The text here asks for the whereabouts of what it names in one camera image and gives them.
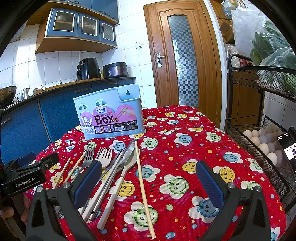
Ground steel fork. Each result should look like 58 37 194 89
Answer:
71 143 96 183

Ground white handled fork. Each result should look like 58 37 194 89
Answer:
78 148 112 219

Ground white handled table knife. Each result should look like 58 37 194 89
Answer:
91 140 135 220

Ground white handled spoon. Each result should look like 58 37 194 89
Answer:
97 147 138 230

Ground light blue utensil holder box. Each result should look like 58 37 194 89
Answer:
73 83 145 140

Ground blue lower kitchen cabinets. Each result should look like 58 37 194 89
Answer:
1 77 135 163

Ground person's left hand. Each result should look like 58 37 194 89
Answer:
1 196 30 224

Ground steel kettle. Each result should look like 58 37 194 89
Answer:
21 87 30 101

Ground steel wok pot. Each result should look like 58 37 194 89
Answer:
0 86 16 108

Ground pile of white eggs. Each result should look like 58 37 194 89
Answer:
243 124 283 166

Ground smartphone on rack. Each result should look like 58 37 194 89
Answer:
276 132 295 180

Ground red smiley floral tablecloth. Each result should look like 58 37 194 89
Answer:
36 105 286 240

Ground black air fryer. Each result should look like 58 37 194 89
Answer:
76 58 101 81

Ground wooden side cabinet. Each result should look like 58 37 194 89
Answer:
204 1 264 131

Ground dark rice cooker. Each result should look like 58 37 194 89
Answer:
103 62 128 79

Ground bag of green vegetables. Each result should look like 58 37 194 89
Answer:
250 20 295 98

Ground white plastic bag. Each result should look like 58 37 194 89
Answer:
231 4 269 57

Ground wooden door with glass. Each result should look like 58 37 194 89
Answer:
144 1 222 126

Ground black wire rack cart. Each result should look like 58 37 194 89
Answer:
225 53 296 214

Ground blue wall cabinet glass doors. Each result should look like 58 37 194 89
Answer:
35 0 120 54

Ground metal door handle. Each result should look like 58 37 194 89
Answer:
156 53 165 67

